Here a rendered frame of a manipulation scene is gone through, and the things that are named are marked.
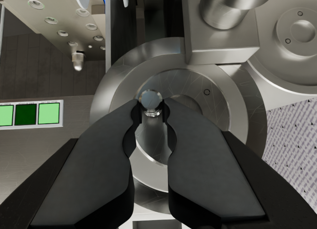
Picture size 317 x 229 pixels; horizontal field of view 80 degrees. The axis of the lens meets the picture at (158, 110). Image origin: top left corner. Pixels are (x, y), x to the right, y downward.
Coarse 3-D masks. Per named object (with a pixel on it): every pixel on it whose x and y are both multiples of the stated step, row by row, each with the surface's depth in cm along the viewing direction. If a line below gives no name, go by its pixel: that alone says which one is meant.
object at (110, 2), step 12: (108, 0) 19; (120, 0) 25; (108, 12) 19; (120, 12) 24; (108, 24) 19; (120, 24) 24; (132, 24) 36; (108, 36) 18; (120, 36) 23; (132, 36) 35; (108, 48) 18; (120, 48) 23; (132, 48) 34; (108, 60) 18
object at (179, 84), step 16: (160, 80) 14; (176, 80) 14; (192, 80) 14; (208, 80) 14; (176, 96) 14; (192, 96) 14; (208, 96) 14; (224, 96) 14; (208, 112) 14; (224, 112) 14; (144, 128) 14; (160, 128) 14; (224, 128) 14; (144, 144) 14; (160, 144) 14; (160, 160) 13
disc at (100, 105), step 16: (144, 48) 17; (160, 48) 17; (176, 48) 17; (128, 64) 17; (224, 64) 16; (240, 64) 16; (112, 80) 16; (240, 80) 16; (96, 96) 16; (112, 96) 16; (256, 96) 16; (96, 112) 16; (256, 112) 16; (256, 128) 16; (256, 144) 15; (144, 192) 15; (160, 192) 15; (160, 208) 15
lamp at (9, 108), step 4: (0, 108) 49; (4, 108) 49; (8, 108) 49; (12, 108) 49; (0, 112) 49; (4, 112) 49; (8, 112) 49; (0, 116) 49; (4, 116) 49; (8, 116) 49; (0, 120) 49; (4, 120) 49; (8, 120) 49; (0, 124) 49; (4, 124) 49; (8, 124) 49
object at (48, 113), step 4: (40, 104) 49; (44, 104) 49; (48, 104) 49; (52, 104) 49; (56, 104) 49; (40, 108) 49; (44, 108) 49; (48, 108) 49; (52, 108) 49; (56, 108) 49; (40, 112) 49; (44, 112) 49; (48, 112) 49; (52, 112) 49; (56, 112) 49; (40, 116) 49; (44, 116) 49; (48, 116) 49; (52, 116) 49; (56, 116) 49; (40, 120) 49; (44, 120) 49; (48, 120) 49; (52, 120) 49; (56, 120) 49
